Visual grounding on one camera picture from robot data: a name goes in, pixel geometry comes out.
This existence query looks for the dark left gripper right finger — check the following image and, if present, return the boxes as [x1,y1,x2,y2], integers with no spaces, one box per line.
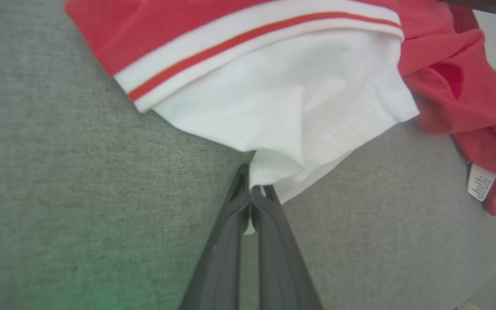
[250,185,324,310]

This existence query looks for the red shirt with striped cuffs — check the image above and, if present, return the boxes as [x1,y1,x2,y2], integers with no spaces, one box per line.
[64,0,496,217]

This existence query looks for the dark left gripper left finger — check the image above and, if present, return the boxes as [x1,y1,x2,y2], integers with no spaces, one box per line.
[179,164,251,310]

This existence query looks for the grey fabric sofa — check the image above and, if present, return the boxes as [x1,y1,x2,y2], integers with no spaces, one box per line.
[0,0,496,310]

